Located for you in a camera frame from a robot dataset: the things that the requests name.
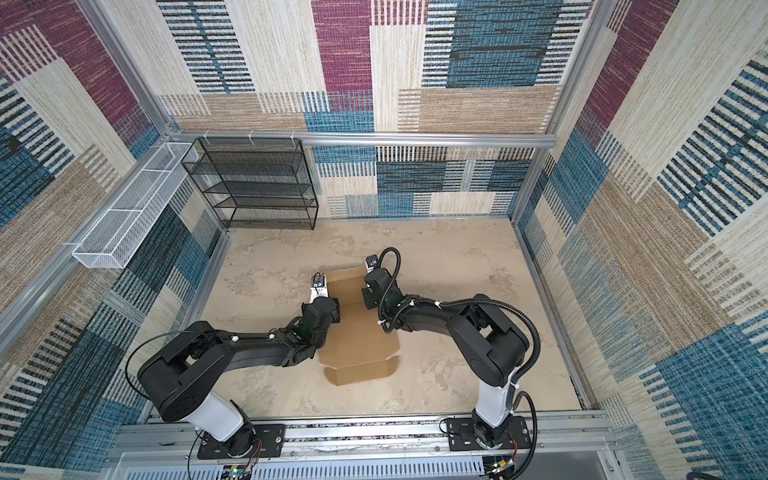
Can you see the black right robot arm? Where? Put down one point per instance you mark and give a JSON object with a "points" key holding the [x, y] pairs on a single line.
{"points": [[497, 340]]}

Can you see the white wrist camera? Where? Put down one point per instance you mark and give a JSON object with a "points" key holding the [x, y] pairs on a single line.
{"points": [[319, 287], [373, 263]]}

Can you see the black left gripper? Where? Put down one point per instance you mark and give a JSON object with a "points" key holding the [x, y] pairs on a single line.
{"points": [[336, 313]]}

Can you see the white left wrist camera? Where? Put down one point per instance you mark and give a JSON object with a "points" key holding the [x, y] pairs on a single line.
{"points": [[319, 287]]}

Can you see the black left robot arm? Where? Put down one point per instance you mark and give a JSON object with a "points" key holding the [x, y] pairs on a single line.
{"points": [[179, 379]]}

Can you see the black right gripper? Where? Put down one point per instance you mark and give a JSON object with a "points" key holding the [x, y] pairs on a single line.
{"points": [[370, 304]]}

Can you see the aluminium front mounting rail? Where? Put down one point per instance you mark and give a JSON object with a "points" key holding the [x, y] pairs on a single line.
{"points": [[559, 445]]}

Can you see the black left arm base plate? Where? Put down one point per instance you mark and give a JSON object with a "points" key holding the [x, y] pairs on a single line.
{"points": [[249, 442]]}

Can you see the white wire mesh basket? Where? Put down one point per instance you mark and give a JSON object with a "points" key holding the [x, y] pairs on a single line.
{"points": [[117, 235]]}

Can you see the brown cardboard box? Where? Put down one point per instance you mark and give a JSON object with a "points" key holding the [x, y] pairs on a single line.
{"points": [[356, 348]]}

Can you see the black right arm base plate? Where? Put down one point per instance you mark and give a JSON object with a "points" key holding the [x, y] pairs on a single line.
{"points": [[468, 434]]}

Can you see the black wire mesh shelf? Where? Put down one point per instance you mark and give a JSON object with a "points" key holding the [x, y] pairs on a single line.
{"points": [[262, 183]]}

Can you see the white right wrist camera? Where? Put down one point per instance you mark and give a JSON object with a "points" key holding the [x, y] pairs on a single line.
{"points": [[373, 263]]}

